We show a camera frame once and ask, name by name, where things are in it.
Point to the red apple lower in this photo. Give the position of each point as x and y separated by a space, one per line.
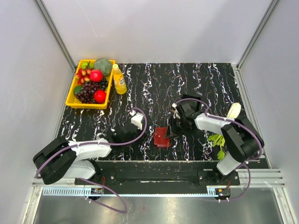
100 96

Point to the yellow plastic tray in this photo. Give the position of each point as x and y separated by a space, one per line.
75 103

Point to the green lime fruit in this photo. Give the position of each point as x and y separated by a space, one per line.
77 89

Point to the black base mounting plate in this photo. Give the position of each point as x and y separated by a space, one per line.
201 173

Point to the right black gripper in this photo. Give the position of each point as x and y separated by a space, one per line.
172 132

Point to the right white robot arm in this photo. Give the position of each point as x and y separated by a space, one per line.
242 140

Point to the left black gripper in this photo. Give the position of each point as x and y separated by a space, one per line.
140 132

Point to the dark purple grape bunch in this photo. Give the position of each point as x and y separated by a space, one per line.
88 90

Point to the red apple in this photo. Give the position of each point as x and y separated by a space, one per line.
96 75
100 96

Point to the yellow juice bottle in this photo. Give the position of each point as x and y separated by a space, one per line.
119 81

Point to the small red fruits cluster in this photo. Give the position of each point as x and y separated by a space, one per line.
83 76

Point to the red apple upper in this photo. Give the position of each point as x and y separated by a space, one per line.
96 75

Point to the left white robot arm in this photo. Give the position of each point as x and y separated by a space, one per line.
70 159

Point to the black card dispenser box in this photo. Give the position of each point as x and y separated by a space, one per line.
195 105

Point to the red leather card holder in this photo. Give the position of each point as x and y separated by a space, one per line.
159 137

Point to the green pear fruit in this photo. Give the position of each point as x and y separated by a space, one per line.
87 65

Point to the green broccoli head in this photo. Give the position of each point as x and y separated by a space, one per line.
104 65

